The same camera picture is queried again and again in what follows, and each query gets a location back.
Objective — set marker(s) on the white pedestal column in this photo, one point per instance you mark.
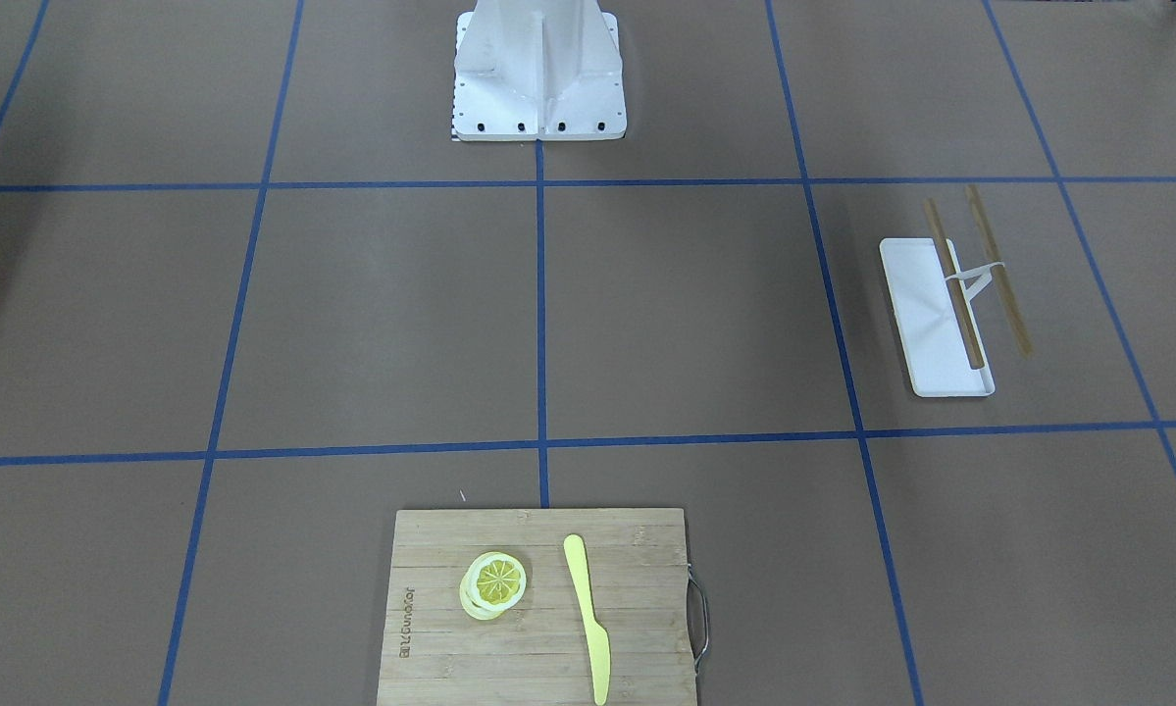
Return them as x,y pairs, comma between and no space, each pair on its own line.
538,70

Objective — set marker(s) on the wooden chopstick two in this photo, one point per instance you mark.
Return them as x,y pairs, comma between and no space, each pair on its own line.
999,271

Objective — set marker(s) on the wooden cutting board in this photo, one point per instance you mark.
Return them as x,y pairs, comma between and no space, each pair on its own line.
535,653

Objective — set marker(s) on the white band on chopsticks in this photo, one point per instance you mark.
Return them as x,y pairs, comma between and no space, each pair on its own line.
973,281

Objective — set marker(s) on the yellow lemon slice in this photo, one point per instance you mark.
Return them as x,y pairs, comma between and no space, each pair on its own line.
494,583

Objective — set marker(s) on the white rectangular tray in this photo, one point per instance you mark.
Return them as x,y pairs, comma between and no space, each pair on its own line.
933,354

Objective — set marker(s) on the yellow plastic knife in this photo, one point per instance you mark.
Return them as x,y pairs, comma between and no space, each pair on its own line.
596,637

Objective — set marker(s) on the wooden chopstick one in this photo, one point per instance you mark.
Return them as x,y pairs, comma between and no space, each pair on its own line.
950,272

